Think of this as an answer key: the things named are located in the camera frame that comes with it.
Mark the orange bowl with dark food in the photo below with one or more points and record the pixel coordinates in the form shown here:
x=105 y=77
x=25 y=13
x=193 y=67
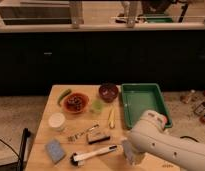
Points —
x=75 y=103

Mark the metal fork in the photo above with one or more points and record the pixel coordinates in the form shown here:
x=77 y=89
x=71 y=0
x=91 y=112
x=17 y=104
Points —
x=78 y=135

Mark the black stand left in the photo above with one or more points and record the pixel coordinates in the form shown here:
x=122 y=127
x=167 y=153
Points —
x=25 y=135

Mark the dark whiteboard eraser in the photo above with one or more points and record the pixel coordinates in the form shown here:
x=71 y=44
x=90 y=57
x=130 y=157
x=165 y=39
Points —
x=96 y=137

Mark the blue sponge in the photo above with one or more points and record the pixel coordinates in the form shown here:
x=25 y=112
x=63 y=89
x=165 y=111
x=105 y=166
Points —
x=55 y=151

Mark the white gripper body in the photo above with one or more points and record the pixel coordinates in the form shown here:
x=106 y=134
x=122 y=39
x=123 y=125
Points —
x=133 y=156

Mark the white handled brush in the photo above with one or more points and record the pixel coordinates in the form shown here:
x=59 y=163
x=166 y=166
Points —
x=76 y=159

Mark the green plastic tray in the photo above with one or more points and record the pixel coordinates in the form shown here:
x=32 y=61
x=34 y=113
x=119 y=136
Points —
x=139 y=97

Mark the white round container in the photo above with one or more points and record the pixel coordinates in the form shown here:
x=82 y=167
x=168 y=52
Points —
x=57 y=121

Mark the dark purple bowl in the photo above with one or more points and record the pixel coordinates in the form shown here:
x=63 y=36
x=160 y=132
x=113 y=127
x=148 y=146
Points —
x=108 y=92

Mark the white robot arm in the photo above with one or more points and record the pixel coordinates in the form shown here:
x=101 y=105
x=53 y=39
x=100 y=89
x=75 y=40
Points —
x=147 y=136

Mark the light green cup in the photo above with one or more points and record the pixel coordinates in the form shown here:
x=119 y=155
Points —
x=97 y=106

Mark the orange fruit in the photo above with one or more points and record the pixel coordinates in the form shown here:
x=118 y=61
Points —
x=165 y=119

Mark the green cucumber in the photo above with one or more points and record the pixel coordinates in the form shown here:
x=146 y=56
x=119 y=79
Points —
x=64 y=94

